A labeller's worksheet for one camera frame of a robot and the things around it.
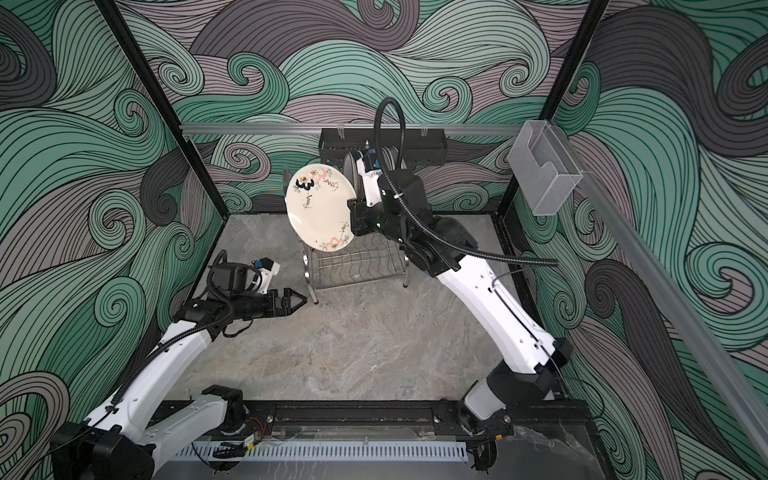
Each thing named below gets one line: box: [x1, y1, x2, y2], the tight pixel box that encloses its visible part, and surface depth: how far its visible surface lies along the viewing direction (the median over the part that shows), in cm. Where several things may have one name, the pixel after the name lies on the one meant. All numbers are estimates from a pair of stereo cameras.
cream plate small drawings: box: [285, 164, 357, 252], surface depth 65 cm
